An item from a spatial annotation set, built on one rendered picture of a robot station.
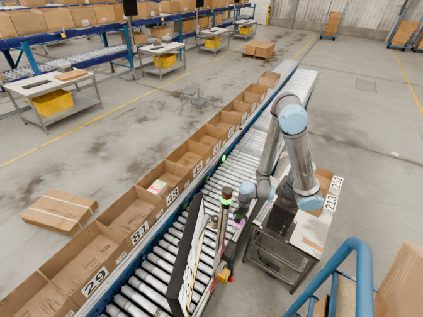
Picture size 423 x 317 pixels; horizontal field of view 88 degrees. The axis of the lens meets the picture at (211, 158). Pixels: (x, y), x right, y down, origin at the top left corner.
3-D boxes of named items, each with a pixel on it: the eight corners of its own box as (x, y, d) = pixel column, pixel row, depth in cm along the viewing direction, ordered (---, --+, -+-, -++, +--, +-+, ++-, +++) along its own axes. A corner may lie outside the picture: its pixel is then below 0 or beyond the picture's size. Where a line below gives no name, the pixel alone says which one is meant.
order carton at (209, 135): (211, 160, 234) (211, 147, 223) (187, 151, 244) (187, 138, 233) (226, 142, 261) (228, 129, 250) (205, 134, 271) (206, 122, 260)
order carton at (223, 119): (226, 142, 261) (228, 130, 250) (205, 134, 271) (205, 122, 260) (239, 127, 288) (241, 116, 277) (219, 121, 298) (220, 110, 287)
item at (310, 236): (318, 261, 170) (320, 260, 168) (252, 224, 194) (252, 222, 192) (341, 185, 235) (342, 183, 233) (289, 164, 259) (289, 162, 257)
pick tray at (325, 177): (325, 196, 219) (328, 189, 212) (287, 180, 234) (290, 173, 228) (330, 180, 237) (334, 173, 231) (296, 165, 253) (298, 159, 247)
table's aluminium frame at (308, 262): (293, 295, 216) (319, 261, 170) (240, 261, 240) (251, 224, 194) (317, 224, 281) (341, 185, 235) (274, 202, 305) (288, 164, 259)
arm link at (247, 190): (257, 191, 130) (240, 190, 130) (253, 204, 138) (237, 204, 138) (255, 180, 137) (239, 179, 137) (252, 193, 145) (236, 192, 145)
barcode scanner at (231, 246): (238, 248, 147) (238, 242, 139) (230, 265, 139) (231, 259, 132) (229, 243, 149) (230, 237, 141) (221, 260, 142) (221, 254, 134)
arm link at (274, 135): (274, 82, 108) (252, 174, 154) (278, 94, 99) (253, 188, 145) (298, 83, 107) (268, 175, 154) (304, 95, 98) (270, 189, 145)
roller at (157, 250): (213, 277, 156) (211, 283, 157) (155, 243, 174) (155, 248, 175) (210, 282, 151) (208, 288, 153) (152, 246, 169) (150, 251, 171)
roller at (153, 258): (208, 287, 152) (206, 293, 152) (150, 250, 170) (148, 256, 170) (206, 290, 147) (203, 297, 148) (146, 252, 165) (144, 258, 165)
